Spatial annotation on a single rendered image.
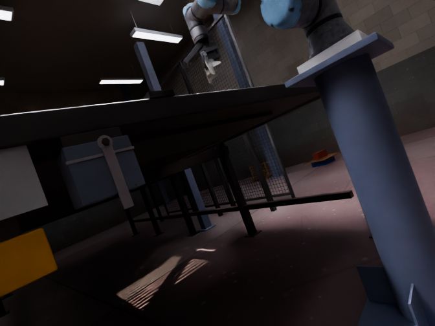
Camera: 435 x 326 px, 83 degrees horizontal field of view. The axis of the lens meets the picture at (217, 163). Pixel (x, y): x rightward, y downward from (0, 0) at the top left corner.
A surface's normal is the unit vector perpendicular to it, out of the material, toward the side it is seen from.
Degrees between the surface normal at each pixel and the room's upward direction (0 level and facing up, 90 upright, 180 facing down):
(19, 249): 90
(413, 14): 90
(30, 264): 90
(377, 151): 90
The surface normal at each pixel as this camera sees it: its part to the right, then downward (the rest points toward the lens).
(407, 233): -0.36, 0.13
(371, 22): -0.66, 0.24
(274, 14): -0.74, 0.42
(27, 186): 0.60, -0.22
